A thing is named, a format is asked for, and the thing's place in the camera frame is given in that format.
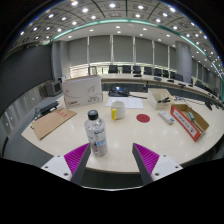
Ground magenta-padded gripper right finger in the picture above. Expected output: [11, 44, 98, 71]
[132, 143, 184, 186]

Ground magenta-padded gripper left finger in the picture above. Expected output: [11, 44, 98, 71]
[42, 142, 92, 185]

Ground clear black-capped water bottle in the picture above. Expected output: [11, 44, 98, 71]
[83, 109, 109, 158]

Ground flat brown cardboard sheet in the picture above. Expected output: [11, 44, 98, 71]
[31, 107, 78, 141]

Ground brown cardboard box red side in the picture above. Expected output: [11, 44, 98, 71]
[169, 103, 211, 142]

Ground white remote control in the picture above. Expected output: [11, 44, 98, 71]
[157, 109, 175, 126]

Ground flat round red coaster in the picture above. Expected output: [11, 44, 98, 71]
[135, 113, 151, 124]

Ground black electronic device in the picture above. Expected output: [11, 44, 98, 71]
[34, 100, 60, 118]

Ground black marker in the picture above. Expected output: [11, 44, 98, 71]
[157, 96, 172, 104]

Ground beige compartment organizer box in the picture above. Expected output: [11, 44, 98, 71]
[146, 87, 177, 111]

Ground white printed paper sheet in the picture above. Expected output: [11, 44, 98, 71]
[105, 96, 145, 110]

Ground large white cardboard box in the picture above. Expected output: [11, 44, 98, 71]
[61, 75, 104, 109]

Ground grey box monitor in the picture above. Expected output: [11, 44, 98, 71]
[44, 81, 63, 98]

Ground long curved conference desk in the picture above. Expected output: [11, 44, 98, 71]
[99, 73, 224, 104]

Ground row of black office chairs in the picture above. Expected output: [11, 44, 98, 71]
[107, 64, 188, 83]

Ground round ceiling lights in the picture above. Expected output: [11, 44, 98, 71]
[16, 0, 224, 68]

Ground white mug with yellow handle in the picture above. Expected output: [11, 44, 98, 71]
[110, 100, 126, 121]

